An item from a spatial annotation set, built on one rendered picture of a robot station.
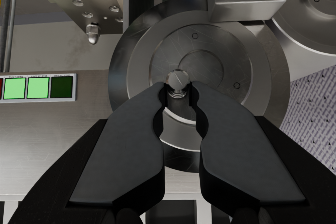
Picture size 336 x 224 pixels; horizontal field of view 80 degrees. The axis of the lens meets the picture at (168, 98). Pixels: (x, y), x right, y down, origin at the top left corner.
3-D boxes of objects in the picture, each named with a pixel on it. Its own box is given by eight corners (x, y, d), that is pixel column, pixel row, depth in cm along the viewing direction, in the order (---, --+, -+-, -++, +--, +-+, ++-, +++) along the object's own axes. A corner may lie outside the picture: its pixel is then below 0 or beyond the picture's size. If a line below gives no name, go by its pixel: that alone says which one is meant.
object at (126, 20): (130, -142, 20) (128, 31, 18) (154, 1, 44) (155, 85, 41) (125, -142, 20) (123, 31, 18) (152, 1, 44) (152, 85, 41)
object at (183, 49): (277, 80, 14) (192, 147, 14) (264, 86, 16) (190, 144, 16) (208, 3, 15) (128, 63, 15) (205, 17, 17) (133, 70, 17)
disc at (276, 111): (281, -10, 17) (301, 172, 15) (278, -6, 18) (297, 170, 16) (109, -2, 18) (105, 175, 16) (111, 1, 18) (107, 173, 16)
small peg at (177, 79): (195, 82, 11) (176, 97, 11) (191, 91, 14) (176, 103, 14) (180, 63, 12) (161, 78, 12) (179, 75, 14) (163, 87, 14)
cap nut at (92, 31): (98, 24, 51) (97, 41, 50) (103, 31, 54) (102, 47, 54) (83, 24, 51) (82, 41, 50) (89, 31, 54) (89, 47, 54)
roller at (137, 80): (265, 6, 17) (279, 150, 15) (211, 79, 42) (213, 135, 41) (126, 12, 17) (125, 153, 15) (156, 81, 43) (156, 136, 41)
